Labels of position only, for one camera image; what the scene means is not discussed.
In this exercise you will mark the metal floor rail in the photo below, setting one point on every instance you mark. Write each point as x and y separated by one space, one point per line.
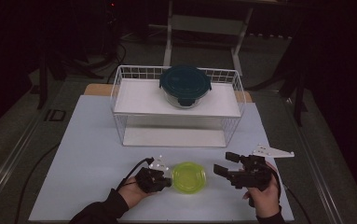
14 155
309 155

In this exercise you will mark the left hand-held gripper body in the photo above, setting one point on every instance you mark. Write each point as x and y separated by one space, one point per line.
151 180

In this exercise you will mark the person's left hand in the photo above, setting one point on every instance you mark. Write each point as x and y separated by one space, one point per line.
131 193

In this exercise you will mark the white table cover sheet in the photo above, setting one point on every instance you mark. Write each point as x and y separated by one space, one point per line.
98 155

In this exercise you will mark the black stand leg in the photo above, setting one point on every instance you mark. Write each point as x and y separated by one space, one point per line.
298 99
43 81

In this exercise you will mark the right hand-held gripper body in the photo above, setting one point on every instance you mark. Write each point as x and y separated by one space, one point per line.
254 174

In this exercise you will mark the yellow-green plastic plate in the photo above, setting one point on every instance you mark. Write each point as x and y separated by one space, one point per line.
189 177

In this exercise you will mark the person's right hand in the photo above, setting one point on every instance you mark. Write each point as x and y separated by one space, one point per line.
266 200

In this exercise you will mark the white metal table frame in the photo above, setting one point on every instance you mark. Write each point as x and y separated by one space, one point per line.
207 25

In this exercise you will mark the dark round lidded food container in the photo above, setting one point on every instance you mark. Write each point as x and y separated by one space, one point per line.
185 82

